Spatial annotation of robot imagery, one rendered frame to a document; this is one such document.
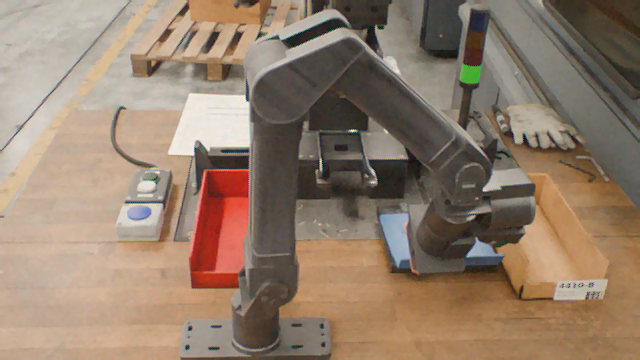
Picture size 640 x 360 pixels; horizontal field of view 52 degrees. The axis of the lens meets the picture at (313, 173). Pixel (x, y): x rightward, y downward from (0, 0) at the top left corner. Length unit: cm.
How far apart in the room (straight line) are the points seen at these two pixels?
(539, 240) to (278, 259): 52
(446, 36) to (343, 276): 342
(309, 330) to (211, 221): 31
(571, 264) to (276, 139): 59
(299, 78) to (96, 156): 78
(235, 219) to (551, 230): 54
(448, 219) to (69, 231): 64
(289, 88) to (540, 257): 60
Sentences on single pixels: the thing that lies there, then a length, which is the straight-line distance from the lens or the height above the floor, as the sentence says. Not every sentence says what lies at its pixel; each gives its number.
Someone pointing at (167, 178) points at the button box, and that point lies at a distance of 123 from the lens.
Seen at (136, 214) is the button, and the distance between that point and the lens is 112.
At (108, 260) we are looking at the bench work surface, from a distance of 110.
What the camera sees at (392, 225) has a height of 92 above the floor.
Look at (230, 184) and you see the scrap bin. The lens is 119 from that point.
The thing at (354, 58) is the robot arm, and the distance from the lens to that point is 67.
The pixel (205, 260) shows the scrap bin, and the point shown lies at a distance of 106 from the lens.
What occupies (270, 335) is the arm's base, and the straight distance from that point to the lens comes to 89.
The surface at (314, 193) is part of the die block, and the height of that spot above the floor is 91.
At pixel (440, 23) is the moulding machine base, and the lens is 432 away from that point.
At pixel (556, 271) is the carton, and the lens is 111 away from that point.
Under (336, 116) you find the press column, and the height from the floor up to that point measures 94.
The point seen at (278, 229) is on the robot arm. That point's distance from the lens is 78.
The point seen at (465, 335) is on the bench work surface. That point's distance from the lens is 97.
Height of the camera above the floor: 156
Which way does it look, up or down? 31 degrees down
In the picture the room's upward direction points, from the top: 2 degrees clockwise
